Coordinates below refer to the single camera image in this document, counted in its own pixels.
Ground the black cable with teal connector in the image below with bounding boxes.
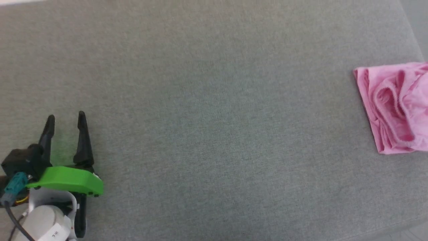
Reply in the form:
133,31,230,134
0,172,36,241

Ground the pink garment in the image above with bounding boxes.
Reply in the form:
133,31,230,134
353,62,428,155

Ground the green and white left gripper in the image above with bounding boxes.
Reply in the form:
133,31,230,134
25,111,104,240

